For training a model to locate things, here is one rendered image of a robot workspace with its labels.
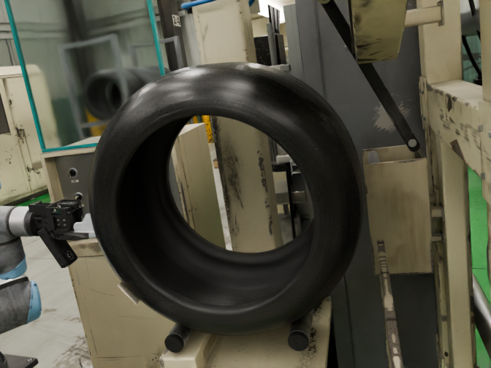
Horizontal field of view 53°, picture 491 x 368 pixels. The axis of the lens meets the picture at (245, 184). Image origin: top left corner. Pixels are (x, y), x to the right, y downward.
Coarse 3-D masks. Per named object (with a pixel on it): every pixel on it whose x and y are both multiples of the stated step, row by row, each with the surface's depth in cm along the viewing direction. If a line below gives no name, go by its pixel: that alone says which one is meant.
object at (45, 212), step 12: (36, 204) 120; (48, 204) 121; (60, 204) 121; (72, 204) 121; (36, 216) 122; (48, 216) 118; (60, 216) 117; (72, 216) 120; (36, 228) 122; (48, 228) 119; (60, 228) 120; (72, 228) 120
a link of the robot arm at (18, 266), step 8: (16, 240) 126; (0, 248) 124; (8, 248) 125; (16, 248) 126; (0, 256) 125; (8, 256) 125; (16, 256) 127; (24, 256) 130; (0, 264) 125; (8, 264) 126; (16, 264) 127; (24, 264) 130; (0, 272) 126; (8, 272) 126; (16, 272) 128; (24, 272) 130
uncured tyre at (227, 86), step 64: (256, 64) 110; (128, 128) 98; (256, 128) 92; (320, 128) 93; (128, 192) 125; (320, 192) 93; (128, 256) 105; (192, 256) 134; (256, 256) 131; (320, 256) 96; (192, 320) 107; (256, 320) 103
